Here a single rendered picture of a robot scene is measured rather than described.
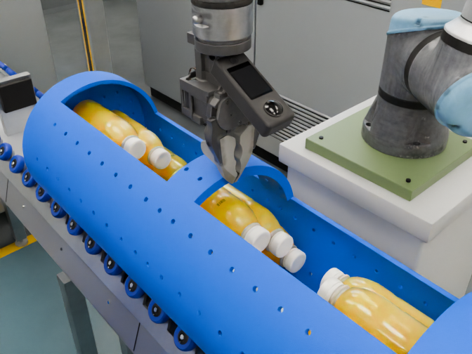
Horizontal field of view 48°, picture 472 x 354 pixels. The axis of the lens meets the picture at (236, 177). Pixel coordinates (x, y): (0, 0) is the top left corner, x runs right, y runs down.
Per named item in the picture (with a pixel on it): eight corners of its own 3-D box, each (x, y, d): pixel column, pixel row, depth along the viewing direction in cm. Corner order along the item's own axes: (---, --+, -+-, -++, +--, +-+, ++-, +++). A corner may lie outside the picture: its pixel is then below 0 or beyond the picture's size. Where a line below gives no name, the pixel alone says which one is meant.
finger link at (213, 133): (230, 152, 75) (229, 95, 70) (239, 156, 74) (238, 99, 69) (204, 164, 73) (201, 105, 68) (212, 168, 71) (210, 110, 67)
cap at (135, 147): (123, 140, 96) (128, 145, 95) (141, 135, 99) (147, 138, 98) (124, 159, 99) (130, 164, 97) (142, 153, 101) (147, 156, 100)
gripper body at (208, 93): (223, 102, 78) (220, 20, 72) (263, 122, 73) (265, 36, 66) (180, 119, 74) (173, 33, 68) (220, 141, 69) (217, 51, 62)
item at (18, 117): (38, 121, 153) (27, 71, 144) (45, 126, 150) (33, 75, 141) (4, 133, 147) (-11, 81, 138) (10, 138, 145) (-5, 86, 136)
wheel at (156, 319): (161, 291, 93) (153, 291, 91) (177, 306, 90) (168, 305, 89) (149, 313, 93) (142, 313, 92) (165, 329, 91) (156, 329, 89)
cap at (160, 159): (160, 169, 106) (165, 173, 104) (147, 163, 103) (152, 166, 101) (170, 152, 105) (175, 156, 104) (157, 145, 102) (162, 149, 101)
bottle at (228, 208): (201, 183, 93) (276, 237, 82) (170, 208, 91) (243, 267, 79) (189, 154, 88) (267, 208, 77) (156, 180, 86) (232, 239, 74)
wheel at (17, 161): (20, 152, 130) (12, 150, 128) (28, 160, 127) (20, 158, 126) (12, 169, 131) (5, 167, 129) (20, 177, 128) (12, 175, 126)
